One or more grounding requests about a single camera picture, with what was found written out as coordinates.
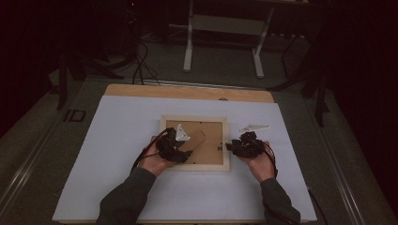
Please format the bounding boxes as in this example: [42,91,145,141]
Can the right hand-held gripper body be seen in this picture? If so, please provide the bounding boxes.
[232,124,271,159]

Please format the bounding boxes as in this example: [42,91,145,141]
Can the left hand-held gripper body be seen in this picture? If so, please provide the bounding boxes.
[155,123,191,164]

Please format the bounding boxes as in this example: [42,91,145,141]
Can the wooden picture frame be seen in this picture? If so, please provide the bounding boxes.
[159,113,231,173]

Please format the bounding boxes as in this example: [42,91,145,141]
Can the person's left hand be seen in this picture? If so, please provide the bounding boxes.
[138,135,176,178]

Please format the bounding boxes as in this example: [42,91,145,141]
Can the person's right hand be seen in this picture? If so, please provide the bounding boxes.
[238,142,277,184]

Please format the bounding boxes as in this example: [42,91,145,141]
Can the white table mat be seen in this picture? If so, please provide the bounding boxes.
[52,95,318,223]

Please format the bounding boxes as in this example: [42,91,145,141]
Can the black metal stand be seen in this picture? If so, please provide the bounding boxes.
[267,31,331,128]
[55,50,125,111]

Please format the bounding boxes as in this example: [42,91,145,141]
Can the white metal stand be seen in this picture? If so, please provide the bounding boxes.
[182,0,276,80]

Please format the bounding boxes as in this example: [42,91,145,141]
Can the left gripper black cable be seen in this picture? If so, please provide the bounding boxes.
[130,127,171,173]

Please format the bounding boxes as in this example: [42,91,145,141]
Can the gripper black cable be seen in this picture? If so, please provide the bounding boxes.
[130,127,171,173]
[254,139,279,180]

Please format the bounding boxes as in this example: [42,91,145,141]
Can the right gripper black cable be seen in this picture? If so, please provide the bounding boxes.
[254,139,279,180]

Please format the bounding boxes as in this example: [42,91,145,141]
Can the black floor cables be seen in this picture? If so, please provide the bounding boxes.
[130,39,162,87]

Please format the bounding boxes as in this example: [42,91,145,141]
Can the thin black cable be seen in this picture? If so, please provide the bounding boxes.
[307,187,329,225]

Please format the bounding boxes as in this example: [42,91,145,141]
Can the metal floor rail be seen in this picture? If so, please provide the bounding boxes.
[306,101,368,225]
[0,118,65,214]

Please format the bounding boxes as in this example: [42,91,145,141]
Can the black rectangular floor bracket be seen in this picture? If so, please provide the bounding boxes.
[63,109,87,123]

